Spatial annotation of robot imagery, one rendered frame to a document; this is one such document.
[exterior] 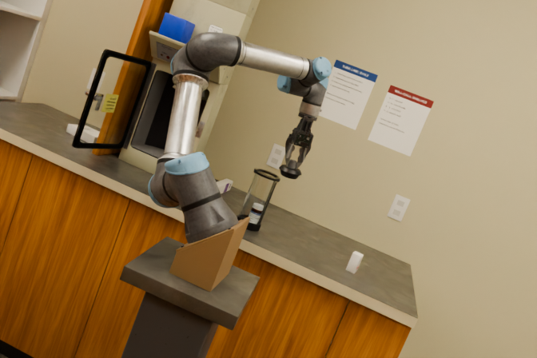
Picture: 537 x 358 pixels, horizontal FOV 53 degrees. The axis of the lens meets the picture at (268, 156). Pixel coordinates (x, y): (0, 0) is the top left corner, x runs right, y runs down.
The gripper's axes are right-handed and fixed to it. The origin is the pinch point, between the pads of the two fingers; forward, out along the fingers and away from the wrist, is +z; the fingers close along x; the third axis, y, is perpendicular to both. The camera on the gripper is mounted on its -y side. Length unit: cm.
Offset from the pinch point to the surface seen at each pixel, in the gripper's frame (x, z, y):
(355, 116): 29, -21, -49
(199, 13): -51, -45, -30
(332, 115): 19, -18, -52
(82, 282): -67, 68, 0
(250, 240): -8.9, 28.3, 15.8
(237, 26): -34, -44, -25
